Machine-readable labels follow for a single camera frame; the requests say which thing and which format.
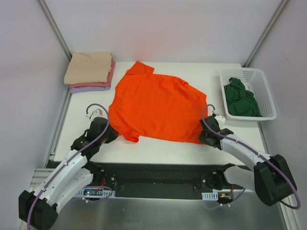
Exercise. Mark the orange t-shirt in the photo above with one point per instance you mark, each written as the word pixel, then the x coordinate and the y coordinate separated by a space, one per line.
pixel 156 106

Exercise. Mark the right white cable duct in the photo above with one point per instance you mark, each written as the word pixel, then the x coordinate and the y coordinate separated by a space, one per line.
pixel 210 196

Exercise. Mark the lavender folded t-shirt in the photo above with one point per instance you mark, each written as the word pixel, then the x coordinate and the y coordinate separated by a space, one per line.
pixel 90 87

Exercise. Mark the right aluminium frame post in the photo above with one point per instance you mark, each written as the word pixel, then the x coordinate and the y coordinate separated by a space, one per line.
pixel 264 35

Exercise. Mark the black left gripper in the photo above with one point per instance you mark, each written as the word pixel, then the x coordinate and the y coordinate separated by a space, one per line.
pixel 111 134

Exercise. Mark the white cable duct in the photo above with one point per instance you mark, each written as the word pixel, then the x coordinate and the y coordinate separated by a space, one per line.
pixel 210 196
pixel 95 193

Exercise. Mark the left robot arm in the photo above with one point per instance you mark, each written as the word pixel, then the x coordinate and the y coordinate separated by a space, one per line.
pixel 40 207

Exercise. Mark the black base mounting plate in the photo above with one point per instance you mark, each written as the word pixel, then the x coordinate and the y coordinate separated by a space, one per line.
pixel 156 181

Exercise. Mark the pink folded t-shirt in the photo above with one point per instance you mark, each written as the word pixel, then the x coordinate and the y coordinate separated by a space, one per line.
pixel 109 75

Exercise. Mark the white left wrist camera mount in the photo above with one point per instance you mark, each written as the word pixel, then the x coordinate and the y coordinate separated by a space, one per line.
pixel 96 113

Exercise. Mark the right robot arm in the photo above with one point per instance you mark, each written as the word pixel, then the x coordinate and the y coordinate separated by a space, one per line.
pixel 251 158

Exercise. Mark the left aluminium frame post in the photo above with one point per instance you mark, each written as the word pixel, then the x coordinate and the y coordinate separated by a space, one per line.
pixel 54 27

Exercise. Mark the beige folded t-shirt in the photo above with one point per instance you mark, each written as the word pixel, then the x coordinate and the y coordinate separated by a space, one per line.
pixel 88 68

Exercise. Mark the left white cable duct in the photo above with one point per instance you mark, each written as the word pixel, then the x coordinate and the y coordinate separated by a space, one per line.
pixel 95 193

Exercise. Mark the green t-shirt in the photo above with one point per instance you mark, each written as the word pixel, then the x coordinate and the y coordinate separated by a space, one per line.
pixel 240 102

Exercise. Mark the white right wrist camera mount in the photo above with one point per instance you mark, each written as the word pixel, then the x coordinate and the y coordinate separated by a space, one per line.
pixel 220 119

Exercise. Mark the white perforated plastic basket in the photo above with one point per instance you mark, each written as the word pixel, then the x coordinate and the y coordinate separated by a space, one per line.
pixel 254 80

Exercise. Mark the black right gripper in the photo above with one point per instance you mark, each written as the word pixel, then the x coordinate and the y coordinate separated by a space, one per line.
pixel 204 135

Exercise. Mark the aluminium frame post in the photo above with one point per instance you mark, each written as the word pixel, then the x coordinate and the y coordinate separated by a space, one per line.
pixel 264 35
pixel 54 27

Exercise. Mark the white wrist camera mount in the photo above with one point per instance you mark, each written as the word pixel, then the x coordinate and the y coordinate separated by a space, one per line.
pixel 220 119
pixel 96 113

